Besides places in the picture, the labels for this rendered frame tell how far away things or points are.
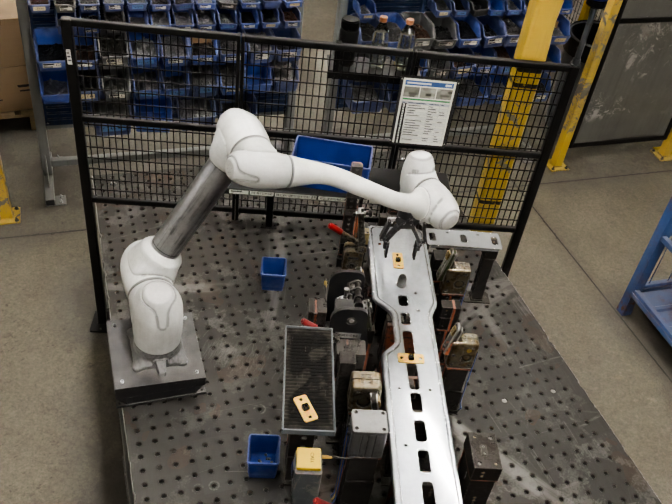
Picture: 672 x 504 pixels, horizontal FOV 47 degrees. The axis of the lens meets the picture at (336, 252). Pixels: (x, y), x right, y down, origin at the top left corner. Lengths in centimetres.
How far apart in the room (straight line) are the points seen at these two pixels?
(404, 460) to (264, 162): 93
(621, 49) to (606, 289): 155
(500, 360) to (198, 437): 114
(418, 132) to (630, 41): 240
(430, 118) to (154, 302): 132
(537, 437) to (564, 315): 164
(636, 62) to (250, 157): 357
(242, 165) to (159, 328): 61
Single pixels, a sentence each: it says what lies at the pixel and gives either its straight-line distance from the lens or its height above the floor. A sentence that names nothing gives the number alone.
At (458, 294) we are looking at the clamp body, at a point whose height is 93.
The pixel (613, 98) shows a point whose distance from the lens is 543.
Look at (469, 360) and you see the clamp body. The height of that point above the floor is 97.
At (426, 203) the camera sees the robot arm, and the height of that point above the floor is 141.
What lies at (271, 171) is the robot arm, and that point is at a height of 151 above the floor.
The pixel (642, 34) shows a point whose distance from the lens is 528.
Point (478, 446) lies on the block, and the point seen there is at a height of 103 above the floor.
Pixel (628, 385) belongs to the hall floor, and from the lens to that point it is 411.
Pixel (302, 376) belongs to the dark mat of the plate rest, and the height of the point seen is 116.
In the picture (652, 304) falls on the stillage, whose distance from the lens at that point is 436.
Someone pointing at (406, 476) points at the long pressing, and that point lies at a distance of 218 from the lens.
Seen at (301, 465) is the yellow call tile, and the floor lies 116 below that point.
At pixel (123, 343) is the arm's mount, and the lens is 270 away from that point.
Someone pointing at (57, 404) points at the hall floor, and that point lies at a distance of 361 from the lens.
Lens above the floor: 278
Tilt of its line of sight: 40 degrees down
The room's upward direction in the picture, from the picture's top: 8 degrees clockwise
